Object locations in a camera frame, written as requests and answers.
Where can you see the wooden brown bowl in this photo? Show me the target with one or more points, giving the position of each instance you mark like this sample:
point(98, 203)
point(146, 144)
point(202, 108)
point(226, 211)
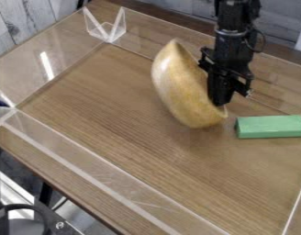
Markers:
point(180, 83)

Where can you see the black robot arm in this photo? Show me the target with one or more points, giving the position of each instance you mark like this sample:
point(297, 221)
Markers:
point(236, 16)

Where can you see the clear acrylic tray wall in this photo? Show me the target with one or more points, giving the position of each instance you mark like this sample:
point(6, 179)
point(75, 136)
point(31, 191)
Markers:
point(88, 127)

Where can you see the black metal bracket with screw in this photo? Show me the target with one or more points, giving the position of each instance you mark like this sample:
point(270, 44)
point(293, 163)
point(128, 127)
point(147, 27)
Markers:
point(52, 224)

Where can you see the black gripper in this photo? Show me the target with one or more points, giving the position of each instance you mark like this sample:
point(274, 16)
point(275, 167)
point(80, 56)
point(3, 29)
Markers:
point(226, 63)

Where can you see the black table leg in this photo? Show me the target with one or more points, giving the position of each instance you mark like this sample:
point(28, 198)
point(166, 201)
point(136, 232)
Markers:
point(46, 194)

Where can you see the green rectangular block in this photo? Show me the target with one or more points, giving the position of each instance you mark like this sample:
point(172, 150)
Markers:
point(268, 127)

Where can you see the clear acrylic corner bracket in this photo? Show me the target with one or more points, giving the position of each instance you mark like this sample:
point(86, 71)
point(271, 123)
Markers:
point(106, 31)

